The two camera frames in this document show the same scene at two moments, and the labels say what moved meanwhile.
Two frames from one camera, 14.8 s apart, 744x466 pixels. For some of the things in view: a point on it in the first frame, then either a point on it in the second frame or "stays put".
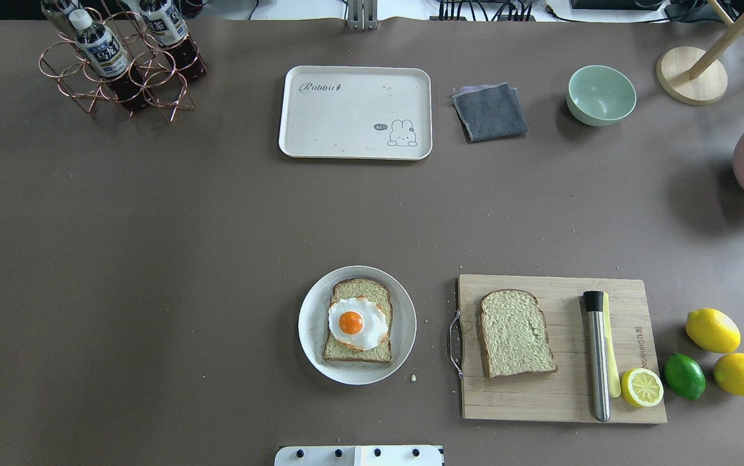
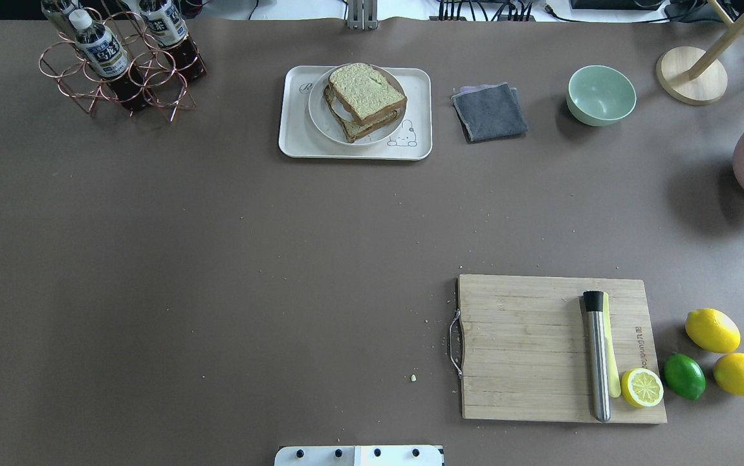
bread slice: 360,321 to 355,131
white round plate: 358,323 to 326,122
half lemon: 642,387 stays put
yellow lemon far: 713,330 stays put
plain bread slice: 514,334 to 367,94
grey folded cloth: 490,110 stays put
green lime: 684,376 stays put
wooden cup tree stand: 692,76 stays put
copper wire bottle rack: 120,59 stays put
